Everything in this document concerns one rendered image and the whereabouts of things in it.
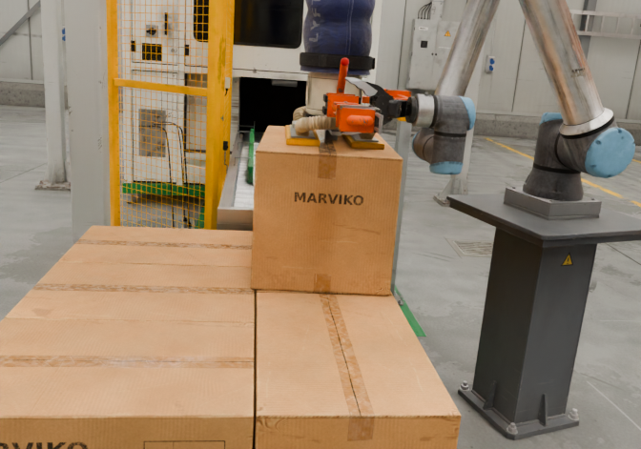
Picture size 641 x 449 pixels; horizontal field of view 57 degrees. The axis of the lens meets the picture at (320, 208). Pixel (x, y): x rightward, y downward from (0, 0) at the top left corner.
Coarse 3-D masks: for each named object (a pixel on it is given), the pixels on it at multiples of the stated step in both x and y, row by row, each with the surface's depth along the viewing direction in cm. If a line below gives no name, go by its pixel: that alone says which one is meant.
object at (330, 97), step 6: (324, 96) 159; (330, 96) 158; (336, 96) 158; (342, 96) 158; (348, 96) 158; (354, 96) 158; (330, 102) 158; (354, 102) 159; (360, 102) 160; (324, 108) 159; (330, 108) 159; (330, 114) 159
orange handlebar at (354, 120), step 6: (366, 96) 191; (396, 96) 213; (402, 96) 204; (336, 102) 151; (342, 102) 153; (348, 102) 154; (366, 102) 191; (336, 108) 146; (348, 120) 124; (354, 120) 123; (360, 120) 123; (366, 120) 123; (372, 120) 125; (360, 126) 124; (366, 126) 125
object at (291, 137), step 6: (288, 126) 202; (288, 132) 187; (294, 132) 184; (312, 132) 186; (288, 138) 172; (294, 138) 173; (300, 138) 174; (306, 138) 174; (312, 138) 175; (318, 138) 176; (288, 144) 173; (294, 144) 173; (300, 144) 173; (306, 144) 173; (312, 144) 173; (318, 144) 173
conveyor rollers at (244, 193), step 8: (248, 144) 435; (256, 144) 437; (248, 152) 401; (240, 160) 373; (240, 168) 347; (240, 176) 321; (240, 184) 304; (248, 184) 305; (240, 192) 287; (248, 192) 287; (240, 200) 270; (248, 200) 270
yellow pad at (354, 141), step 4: (344, 136) 190; (348, 136) 185; (352, 136) 183; (356, 136) 182; (348, 140) 180; (352, 140) 177; (356, 140) 176; (360, 140) 176; (364, 140) 176; (368, 140) 176; (372, 140) 176; (376, 140) 177; (380, 140) 181; (348, 144) 180; (352, 144) 174; (356, 144) 174; (360, 144) 174; (364, 144) 174; (368, 144) 174; (372, 144) 174; (376, 144) 174; (380, 144) 174; (356, 148) 174; (360, 148) 174; (364, 148) 174; (368, 148) 174; (372, 148) 174; (376, 148) 175; (380, 148) 175
